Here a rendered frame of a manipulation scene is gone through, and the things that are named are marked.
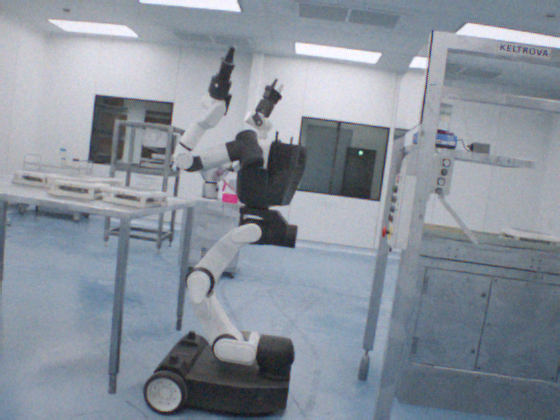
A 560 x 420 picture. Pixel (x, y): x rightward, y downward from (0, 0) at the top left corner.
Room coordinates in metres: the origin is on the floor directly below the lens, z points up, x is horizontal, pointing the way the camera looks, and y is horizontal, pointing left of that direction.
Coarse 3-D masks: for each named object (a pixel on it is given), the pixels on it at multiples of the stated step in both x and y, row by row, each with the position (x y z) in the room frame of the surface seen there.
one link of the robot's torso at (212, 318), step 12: (192, 276) 2.28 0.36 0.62; (204, 276) 2.28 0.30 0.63; (192, 288) 2.27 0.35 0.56; (204, 288) 2.27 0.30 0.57; (192, 300) 2.28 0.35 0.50; (204, 300) 2.28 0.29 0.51; (216, 300) 2.39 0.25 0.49; (204, 312) 2.30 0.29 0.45; (216, 312) 2.31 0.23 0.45; (204, 324) 2.32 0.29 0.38; (216, 324) 2.31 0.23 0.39; (228, 324) 2.35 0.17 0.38; (216, 336) 2.31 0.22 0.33; (228, 336) 2.29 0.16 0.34; (240, 336) 2.36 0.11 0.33
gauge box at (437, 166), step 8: (408, 160) 2.51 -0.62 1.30; (440, 160) 2.43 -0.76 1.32; (408, 168) 2.46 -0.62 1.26; (432, 168) 2.43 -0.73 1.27; (440, 168) 2.43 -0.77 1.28; (448, 168) 2.42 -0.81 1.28; (432, 176) 2.43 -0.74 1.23; (440, 176) 2.43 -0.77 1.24; (448, 176) 2.42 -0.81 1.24; (432, 184) 2.43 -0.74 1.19; (448, 184) 2.42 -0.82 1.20; (432, 192) 2.43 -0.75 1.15; (448, 192) 2.42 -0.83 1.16
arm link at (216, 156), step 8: (224, 144) 2.12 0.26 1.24; (184, 152) 2.07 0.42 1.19; (200, 152) 2.12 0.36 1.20; (208, 152) 2.11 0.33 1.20; (216, 152) 2.10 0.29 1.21; (224, 152) 2.10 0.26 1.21; (176, 160) 2.08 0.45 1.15; (184, 160) 2.08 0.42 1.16; (192, 160) 2.08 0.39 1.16; (200, 160) 2.10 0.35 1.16; (208, 160) 2.10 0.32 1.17; (216, 160) 2.10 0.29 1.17; (224, 160) 2.11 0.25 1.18; (184, 168) 2.08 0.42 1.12; (192, 168) 2.09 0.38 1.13; (200, 168) 2.10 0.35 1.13; (208, 168) 2.12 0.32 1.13
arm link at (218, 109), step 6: (216, 102) 2.07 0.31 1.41; (222, 102) 2.08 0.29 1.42; (210, 108) 2.07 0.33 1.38; (216, 108) 2.06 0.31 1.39; (222, 108) 2.08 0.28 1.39; (210, 114) 2.06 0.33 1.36; (216, 114) 2.07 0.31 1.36; (222, 114) 2.09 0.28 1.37; (198, 120) 2.09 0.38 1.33; (204, 120) 2.06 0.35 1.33; (210, 120) 2.07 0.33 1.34; (216, 120) 2.09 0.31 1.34; (204, 126) 2.09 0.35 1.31; (210, 126) 2.09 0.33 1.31
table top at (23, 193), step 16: (0, 176) 3.13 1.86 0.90; (0, 192) 2.27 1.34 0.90; (16, 192) 2.35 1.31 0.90; (32, 192) 2.44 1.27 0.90; (64, 208) 2.21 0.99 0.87; (80, 208) 2.20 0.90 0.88; (96, 208) 2.19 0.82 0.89; (112, 208) 2.22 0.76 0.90; (128, 208) 2.30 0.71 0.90; (160, 208) 2.55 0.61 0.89; (176, 208) 2.81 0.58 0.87
